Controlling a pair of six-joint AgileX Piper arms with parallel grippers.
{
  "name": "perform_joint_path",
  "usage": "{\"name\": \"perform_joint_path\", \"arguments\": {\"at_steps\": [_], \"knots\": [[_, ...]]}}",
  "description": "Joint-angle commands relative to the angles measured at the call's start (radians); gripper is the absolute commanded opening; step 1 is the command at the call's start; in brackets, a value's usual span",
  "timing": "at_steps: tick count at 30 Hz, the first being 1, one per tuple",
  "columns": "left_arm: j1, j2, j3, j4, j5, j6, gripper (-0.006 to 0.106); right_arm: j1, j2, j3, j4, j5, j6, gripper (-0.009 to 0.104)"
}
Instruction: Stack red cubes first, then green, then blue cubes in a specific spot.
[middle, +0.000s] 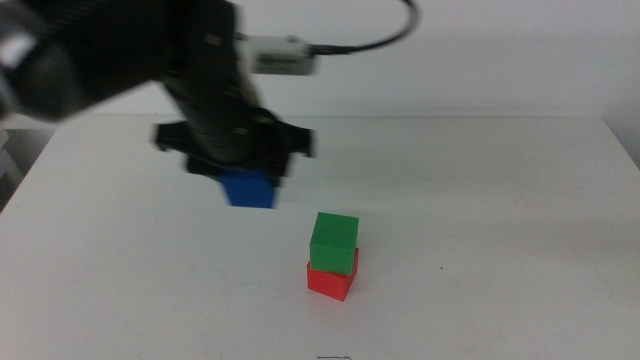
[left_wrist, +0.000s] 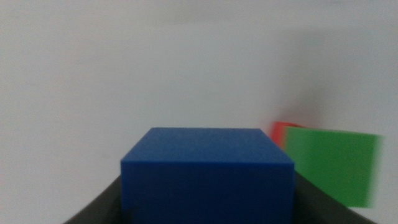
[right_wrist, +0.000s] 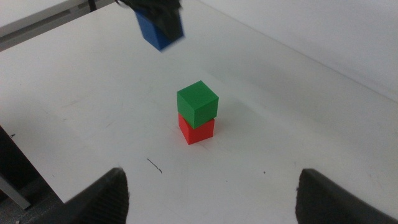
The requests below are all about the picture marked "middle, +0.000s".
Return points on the red cube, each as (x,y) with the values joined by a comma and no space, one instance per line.
(330,286)

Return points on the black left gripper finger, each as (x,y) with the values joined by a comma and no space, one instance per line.
(202,166)
(282,170)

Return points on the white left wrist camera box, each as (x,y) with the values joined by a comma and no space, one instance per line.
(275,55)

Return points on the blue cube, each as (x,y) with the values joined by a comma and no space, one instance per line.
(248,192)

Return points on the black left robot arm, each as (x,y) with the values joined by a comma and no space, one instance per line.
(75,50)

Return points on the green cube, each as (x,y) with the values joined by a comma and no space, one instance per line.
(334,242)

